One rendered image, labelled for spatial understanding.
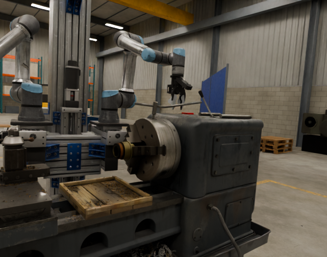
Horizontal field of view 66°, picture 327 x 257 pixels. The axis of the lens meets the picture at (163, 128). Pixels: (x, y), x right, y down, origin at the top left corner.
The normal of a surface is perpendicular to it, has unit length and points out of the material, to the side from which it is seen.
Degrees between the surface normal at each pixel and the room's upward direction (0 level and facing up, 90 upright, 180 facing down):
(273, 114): 90
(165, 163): 105
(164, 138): 62
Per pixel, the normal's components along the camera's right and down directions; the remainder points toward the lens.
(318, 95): -0.79, 0.01
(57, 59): 0.49, 0.11
